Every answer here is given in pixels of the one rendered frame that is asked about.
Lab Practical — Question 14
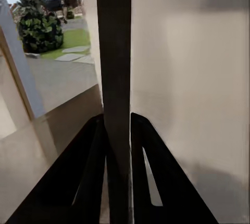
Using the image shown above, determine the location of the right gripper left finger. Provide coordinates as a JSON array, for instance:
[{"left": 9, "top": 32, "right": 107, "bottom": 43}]
[{"left": 5, "top": 114, "right": 106, "bottom": 224}]

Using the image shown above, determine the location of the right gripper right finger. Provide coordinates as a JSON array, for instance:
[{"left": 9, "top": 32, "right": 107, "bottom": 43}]
[{"left": 131, "top": 113, "right": 219, "bottom": 224}]

